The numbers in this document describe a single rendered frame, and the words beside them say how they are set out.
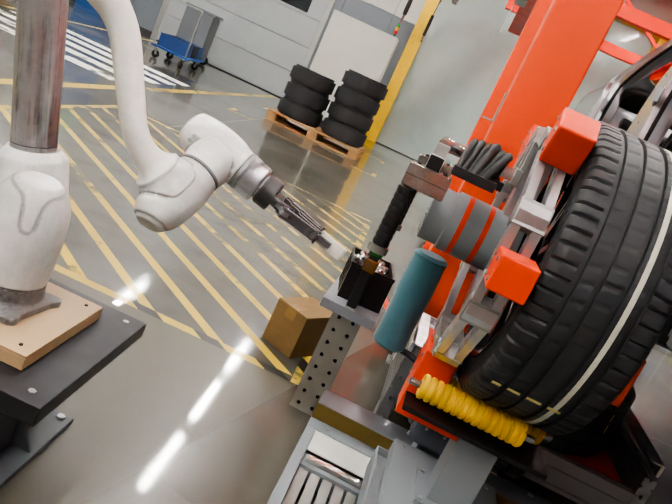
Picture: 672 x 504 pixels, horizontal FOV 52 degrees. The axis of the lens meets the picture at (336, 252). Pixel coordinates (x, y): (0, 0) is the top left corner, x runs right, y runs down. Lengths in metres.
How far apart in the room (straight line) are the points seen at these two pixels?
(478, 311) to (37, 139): 1.01
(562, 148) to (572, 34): 0.68
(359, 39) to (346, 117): 3.00
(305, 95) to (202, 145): 8.39
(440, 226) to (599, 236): 0.37
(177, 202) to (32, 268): 0.32
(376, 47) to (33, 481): 11.32
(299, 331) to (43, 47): 1.45
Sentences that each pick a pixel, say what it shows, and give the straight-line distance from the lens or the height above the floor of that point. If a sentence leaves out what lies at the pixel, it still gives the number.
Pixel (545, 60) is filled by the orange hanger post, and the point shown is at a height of 1.29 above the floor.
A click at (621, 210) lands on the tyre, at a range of 1.35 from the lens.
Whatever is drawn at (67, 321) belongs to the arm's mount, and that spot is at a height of 0.33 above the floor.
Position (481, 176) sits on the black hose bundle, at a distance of 1.37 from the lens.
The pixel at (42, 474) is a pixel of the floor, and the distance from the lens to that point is 1.73.
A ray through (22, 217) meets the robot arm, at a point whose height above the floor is 0.54.
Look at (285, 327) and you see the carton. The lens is 2.68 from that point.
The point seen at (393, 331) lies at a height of 0.53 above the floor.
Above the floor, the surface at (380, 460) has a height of 0.15.
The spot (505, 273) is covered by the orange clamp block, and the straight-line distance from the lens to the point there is 1.25.
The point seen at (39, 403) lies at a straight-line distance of 1.39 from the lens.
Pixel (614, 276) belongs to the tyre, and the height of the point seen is 0.93.
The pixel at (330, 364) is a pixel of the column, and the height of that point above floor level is 0.19.
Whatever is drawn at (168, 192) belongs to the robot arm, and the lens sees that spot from 1.45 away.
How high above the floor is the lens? 1.05
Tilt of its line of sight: 14 degrees down
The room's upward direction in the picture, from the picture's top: 25 degrees clockwise
